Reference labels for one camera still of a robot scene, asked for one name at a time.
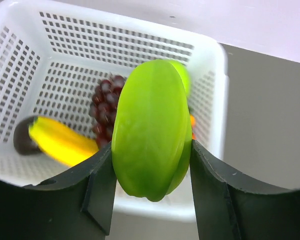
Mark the yellow banana bunch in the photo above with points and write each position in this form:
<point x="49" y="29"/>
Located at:
<point x="60" y="142"/>

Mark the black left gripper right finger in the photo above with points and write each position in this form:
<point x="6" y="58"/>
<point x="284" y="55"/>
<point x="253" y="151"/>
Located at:
<point x="230" y="205"/>

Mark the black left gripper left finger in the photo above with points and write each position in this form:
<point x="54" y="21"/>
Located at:
<point x="76" y="204"/>

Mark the green apple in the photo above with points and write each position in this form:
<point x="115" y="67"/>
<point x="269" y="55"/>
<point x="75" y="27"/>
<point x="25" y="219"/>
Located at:
<point x="184" y="75"/>

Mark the dark purple plum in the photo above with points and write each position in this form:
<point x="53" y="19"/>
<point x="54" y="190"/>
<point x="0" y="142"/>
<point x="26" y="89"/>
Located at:
<point x="22" y="142"/>

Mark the red grape bunch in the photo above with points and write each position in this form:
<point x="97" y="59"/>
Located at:
<point x="104" y="108"/>

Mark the green starfruit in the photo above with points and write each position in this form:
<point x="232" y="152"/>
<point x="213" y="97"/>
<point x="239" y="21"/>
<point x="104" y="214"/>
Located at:
<point x="151" y="131"/>

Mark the white perforated plastic basket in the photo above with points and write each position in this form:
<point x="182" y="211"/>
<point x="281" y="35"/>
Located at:
<point x="53" y="54"/>

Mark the red cherry sprig with leaves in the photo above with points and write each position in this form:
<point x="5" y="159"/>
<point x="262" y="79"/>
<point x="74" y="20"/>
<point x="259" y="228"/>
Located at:
<point x="193" y="123"/>

